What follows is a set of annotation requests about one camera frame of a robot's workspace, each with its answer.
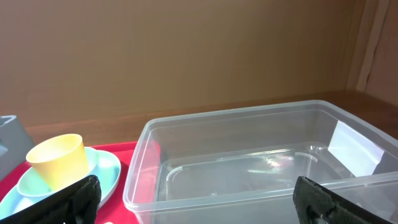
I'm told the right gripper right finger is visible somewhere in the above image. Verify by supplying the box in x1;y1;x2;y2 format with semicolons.
293;176;391;224

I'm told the small green bowl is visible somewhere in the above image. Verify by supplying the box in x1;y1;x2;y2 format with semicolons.
16;147;100;198

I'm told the red plastic tray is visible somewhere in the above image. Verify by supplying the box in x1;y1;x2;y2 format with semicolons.
1;142;139;224

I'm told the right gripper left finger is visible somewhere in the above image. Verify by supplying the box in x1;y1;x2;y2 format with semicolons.
1;175;101;224

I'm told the clear plastic bin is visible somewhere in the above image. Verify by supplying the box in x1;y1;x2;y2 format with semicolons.
123;100;397;223

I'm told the grey dishwasher rack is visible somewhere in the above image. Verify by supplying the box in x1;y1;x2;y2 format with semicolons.
0;115;35;180

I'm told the light blue plate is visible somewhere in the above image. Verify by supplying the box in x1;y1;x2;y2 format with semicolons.
1;150;121;219

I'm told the yellow plastic cup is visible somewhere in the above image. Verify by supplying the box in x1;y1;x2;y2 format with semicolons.
25;134;90;191

